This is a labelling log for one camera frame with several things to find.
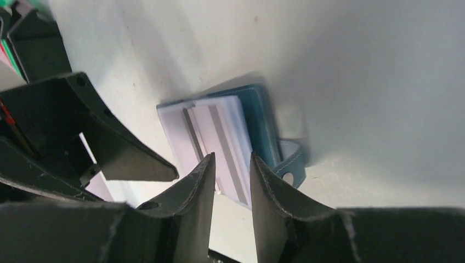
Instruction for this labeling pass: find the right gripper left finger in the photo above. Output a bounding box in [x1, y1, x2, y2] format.
[1, 153, 216, 262]

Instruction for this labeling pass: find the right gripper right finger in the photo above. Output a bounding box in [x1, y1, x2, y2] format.
[251, 155, 464, 262]

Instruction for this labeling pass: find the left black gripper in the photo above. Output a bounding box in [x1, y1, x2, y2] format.
[1, 72, 179, 202]

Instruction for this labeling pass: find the white striped credit card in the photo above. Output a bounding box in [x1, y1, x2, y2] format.
[156, 99, 206, 178]

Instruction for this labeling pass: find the blue card holder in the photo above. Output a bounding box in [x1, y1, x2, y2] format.
[156, 84, 306, 208]

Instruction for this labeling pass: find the white striped card in holder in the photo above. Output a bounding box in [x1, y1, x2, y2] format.
[192, 95, 252, 208]

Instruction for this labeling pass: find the black plastic bin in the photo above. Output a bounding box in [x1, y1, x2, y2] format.
[6, 9, 72, 83]

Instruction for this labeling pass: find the green plastic bin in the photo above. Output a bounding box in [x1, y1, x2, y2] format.
[1, 1, 23, 78]

